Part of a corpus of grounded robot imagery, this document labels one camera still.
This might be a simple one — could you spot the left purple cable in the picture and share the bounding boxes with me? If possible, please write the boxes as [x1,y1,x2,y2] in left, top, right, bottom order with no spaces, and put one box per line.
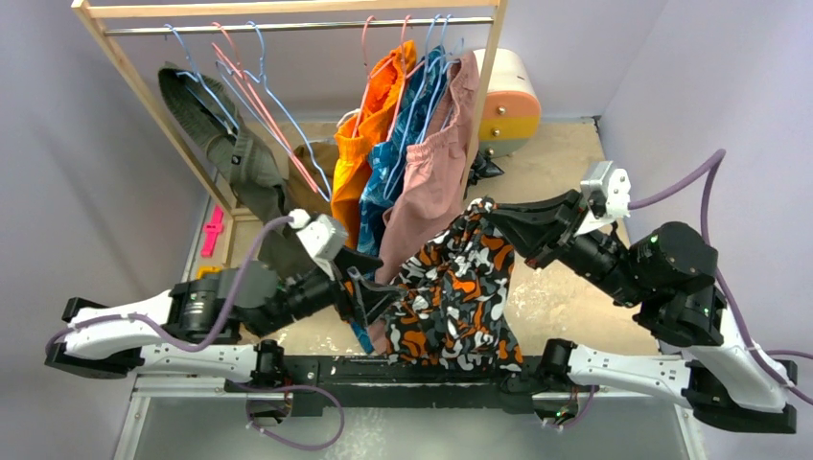
[44,216,296,357]

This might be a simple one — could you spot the pink shorts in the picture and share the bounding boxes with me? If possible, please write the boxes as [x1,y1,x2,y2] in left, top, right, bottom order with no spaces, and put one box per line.
[368,50,482,357]

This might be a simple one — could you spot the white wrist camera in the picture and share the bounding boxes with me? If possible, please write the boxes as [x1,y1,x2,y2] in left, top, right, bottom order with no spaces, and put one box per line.
[575,160,631,236]
[288,209,348,281]

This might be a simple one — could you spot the brown shorts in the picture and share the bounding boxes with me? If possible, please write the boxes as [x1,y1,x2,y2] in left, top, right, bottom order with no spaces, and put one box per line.
[287,141,338,216]

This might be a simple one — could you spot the blue patterned shorts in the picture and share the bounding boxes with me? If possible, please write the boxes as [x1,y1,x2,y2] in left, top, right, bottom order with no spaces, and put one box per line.
[349,45,449,356]

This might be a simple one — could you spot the olive green shorts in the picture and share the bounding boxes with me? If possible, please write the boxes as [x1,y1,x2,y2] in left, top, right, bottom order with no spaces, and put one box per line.
[157,62,293,223]

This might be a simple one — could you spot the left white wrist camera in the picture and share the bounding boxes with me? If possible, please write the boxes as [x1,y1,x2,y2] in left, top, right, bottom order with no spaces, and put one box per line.
[288,209,348,281]

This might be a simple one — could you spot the yellow plastic bin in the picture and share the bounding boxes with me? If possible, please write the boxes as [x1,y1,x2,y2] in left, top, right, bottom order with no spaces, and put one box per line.
[195,265,222,280]

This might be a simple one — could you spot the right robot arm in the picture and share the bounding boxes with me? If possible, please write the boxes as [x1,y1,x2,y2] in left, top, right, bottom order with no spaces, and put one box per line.
[489,191,798,434]

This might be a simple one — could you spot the blue wire hanger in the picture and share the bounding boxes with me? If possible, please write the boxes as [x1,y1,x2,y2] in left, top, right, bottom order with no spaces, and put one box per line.
[217,21,333,203]
[164,23,239,136]

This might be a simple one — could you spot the white orange yellow drawer cabinet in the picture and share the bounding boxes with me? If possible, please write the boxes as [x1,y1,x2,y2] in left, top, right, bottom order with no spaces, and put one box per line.
[478,48,542,157]

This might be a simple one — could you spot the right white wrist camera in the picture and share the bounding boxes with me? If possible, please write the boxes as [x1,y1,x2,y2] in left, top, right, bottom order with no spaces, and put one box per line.
[575,160,631,236]

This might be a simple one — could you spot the camouflage orange black shorts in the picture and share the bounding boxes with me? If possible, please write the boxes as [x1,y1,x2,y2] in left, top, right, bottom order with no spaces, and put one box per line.
[383,197,523,373]

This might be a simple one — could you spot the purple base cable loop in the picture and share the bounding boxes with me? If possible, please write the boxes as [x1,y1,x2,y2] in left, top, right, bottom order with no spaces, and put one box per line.
[232,380,345,452]

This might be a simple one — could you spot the pink hanger holding orange shorts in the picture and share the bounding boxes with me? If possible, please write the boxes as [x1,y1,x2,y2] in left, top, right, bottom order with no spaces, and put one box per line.
[350,39,401,144]

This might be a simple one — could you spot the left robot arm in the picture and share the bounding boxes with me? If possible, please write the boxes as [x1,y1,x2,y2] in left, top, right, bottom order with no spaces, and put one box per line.
[44,248,406,392]

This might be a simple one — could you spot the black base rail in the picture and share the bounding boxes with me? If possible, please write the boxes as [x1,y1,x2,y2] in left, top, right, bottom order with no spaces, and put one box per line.
[224,356,592,417]

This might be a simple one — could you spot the wooden clothes rack frame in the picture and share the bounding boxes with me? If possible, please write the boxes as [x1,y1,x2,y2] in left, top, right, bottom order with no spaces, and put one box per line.
[71,1,508,267]

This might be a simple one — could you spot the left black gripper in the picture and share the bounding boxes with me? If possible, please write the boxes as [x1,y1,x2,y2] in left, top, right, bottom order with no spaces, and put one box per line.
[256,246,409,339]

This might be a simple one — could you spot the blue hanger holding pink shorts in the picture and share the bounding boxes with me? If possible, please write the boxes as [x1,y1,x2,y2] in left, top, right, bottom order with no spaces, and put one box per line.
[416,23,465,144]

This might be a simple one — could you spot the pink plastic tool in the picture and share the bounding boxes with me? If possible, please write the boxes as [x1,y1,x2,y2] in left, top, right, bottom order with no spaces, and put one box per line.
[199,205,224,258]

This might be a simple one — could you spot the pink wire hanger left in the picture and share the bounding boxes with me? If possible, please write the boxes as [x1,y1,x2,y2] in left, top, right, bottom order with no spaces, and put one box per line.
[211,21,330,199]

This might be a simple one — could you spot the metal hanging rod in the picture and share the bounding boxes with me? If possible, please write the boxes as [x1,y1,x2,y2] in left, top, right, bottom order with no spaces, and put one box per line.
[104,16,494,36]

